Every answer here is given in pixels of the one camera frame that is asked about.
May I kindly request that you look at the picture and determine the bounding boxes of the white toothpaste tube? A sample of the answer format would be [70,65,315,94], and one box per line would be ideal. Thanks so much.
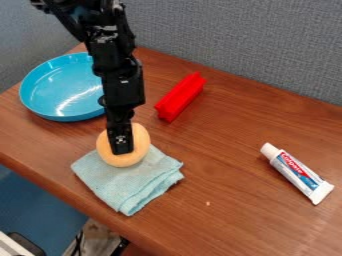
[261,143,335,205]

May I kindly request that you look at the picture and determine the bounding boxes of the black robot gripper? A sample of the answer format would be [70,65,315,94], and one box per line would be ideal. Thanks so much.
[88,37,146,155]

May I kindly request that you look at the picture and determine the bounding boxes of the blue plate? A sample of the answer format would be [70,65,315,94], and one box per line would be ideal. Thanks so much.
[19,52,105,122]

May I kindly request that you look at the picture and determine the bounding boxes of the light blue cloth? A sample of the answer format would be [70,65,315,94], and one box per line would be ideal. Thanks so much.
[71,145,185,216]

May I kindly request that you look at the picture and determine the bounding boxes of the red plastic block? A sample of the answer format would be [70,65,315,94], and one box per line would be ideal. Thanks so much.
[156,72,206,123]

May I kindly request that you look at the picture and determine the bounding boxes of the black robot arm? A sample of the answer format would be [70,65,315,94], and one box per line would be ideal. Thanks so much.
[29,0,146,155]

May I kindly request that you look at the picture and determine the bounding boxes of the objects under table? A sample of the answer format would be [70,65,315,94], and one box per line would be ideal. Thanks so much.
[0,220,130,256]

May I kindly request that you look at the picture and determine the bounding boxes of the yellow foam ball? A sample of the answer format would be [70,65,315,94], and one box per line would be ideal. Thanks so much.
[97,123,152,168]

